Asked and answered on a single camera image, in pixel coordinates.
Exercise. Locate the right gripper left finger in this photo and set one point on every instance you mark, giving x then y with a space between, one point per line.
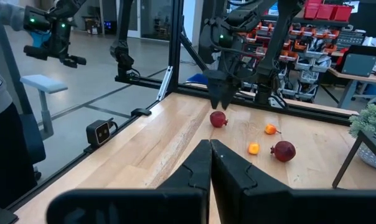
188 199

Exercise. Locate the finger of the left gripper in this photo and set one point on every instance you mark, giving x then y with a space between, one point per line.
230 90
214 87

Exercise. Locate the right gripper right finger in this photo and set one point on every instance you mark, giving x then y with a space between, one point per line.
253 202

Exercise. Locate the dark red pomegranate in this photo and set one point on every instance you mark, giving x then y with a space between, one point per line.
218 119
283 151

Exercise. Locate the small orange fruit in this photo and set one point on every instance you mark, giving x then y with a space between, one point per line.
254 148
270 129

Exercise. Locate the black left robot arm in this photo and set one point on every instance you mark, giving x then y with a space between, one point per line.
281 37

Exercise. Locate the storage rack with bins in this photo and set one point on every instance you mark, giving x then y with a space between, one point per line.
326 12

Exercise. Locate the wooden desk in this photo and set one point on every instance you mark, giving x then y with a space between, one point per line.
356 76

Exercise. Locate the grey case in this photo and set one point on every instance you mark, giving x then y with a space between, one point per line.
359 63

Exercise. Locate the black perforated metal shelf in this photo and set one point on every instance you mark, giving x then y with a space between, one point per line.
374 140

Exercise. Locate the green succulent in pot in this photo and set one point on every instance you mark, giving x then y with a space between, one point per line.
371 121

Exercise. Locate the grey stool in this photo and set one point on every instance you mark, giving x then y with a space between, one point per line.
43 83

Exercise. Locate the person's hand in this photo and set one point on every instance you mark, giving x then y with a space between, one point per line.
40 38

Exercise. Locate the person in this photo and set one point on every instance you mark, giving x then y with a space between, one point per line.
1 140

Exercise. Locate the black aluminium table frame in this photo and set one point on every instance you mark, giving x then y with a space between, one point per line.
175 46

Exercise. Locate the silver frame bracket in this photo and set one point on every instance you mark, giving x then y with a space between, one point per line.
164 82

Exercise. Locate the black frame clip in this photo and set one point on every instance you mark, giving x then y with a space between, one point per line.
141 112

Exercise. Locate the black table-level camera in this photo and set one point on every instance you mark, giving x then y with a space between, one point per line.
97 133

